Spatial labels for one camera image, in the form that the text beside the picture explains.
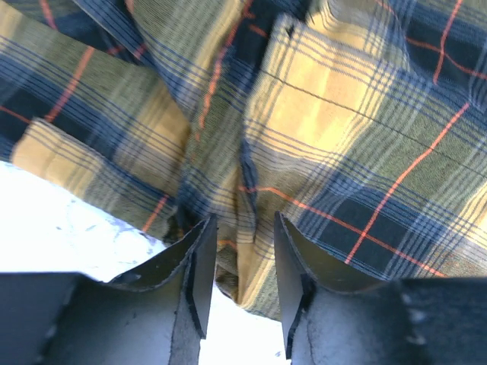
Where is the yellow plaid long sleeve shirt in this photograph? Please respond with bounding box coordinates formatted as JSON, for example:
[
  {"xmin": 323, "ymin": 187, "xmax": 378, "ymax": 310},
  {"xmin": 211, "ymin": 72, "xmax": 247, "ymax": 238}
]
[{"xmin": 1, "ymin": 1, "xmax": 486, "ymax": 319}]

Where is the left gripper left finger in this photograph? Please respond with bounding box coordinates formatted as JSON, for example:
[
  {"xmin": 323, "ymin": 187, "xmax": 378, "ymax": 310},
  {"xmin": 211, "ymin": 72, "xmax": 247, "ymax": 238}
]
[{"xmin": 102, "ymin": 213, "xmax": 218, "ymax": 340}]

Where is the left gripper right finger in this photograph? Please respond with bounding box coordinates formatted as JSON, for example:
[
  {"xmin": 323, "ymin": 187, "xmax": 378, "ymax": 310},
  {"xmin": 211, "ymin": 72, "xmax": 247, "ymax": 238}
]
[{"xmin": 273, "ymin": 211, "xmax": 385, "ymax": 354}]

